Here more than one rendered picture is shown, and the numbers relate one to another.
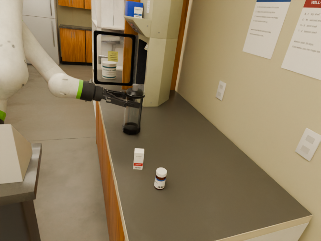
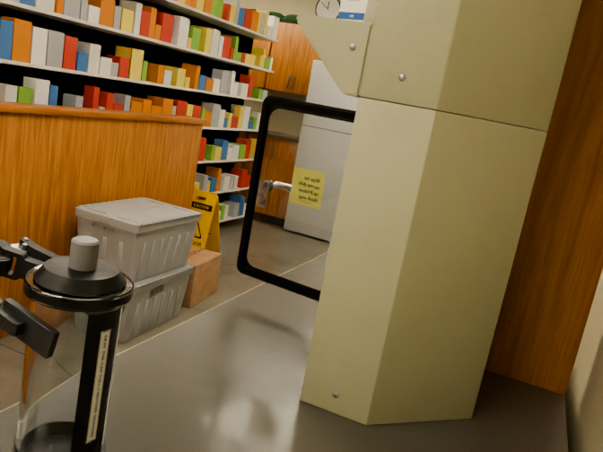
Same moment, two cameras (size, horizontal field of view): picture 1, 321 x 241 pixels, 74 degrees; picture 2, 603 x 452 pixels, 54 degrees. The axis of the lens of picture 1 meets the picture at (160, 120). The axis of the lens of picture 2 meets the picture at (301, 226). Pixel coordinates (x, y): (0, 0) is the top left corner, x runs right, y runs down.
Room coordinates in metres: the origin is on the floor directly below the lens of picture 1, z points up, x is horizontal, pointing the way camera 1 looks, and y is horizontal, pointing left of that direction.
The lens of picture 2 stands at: (0.77, -0.40, 1.39)
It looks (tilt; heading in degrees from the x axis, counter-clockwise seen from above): 12 degrees down; 43
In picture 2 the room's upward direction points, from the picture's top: 10 degrees clockwise
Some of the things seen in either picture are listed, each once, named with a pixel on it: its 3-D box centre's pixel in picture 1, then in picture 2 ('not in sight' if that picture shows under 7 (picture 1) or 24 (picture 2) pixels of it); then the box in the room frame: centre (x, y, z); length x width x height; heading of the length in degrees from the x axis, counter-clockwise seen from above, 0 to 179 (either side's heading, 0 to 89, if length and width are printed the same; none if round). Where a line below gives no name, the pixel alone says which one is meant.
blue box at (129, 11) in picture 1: (133, 9); not in sight; (1.64, 0.28, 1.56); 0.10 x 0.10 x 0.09; 22
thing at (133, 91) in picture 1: (134, 90); (82, 269); (1.05, 0.15, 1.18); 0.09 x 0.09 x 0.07
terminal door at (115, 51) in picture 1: (114, 60); (309, 201); (1.67, 0.42, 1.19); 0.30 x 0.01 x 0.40; 104
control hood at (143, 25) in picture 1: (135, 25); (360, 67); (1.55, 0.25, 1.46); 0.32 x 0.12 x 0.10; 22
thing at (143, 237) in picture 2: not in sight; (138, 238); (2.48, 2.37, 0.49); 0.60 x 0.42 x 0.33; 22
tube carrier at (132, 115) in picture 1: (133, 111); (69, 371); (1.05, 0.15, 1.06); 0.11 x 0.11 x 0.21
